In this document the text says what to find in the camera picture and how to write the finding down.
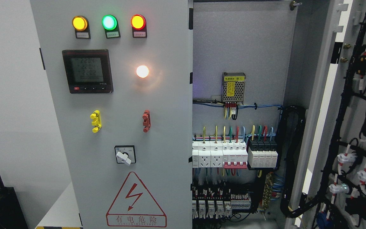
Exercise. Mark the grey cabinet door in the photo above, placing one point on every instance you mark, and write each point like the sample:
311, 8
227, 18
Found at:
162, 153
337, 173

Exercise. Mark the red terminal connector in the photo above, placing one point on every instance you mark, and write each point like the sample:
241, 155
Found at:
146, 120

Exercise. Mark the metal mesh power supply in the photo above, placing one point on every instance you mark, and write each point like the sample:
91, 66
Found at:
233, 87

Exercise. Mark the white glowing indicator lamp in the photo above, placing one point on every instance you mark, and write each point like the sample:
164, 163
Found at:
142, 71

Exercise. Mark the yellow terminal connector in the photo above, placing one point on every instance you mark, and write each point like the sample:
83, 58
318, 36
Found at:
96, 121

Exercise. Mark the black white surge protector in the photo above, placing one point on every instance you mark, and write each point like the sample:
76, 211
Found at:
262, 154

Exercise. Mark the grey electrical cabinet body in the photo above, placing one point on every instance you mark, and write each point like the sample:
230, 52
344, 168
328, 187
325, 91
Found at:
285, 49

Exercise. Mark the relay terminal row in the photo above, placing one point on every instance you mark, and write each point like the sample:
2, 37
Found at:
217, 201

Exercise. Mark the red indicator lamp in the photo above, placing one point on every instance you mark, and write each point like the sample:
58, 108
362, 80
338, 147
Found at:
138, 22

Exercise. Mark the black digital power meter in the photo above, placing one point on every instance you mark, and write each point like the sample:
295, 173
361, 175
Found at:
88, 71

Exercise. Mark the red electric hazard warning sign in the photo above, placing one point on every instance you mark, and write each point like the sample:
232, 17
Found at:
135, 206

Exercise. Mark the green indicator lamp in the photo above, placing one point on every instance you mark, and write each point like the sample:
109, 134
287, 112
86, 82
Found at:
109, 22

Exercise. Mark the yellow indicator lamp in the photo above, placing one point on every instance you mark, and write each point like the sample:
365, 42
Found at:
80, 23

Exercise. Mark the black box at left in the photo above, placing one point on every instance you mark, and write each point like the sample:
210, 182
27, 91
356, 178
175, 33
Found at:
11, 216

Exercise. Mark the red handled circuit breaker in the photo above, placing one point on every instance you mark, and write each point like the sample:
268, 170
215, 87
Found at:
235, 155

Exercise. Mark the white rotary selector switch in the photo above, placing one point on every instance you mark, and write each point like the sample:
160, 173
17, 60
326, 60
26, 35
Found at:
125, 154

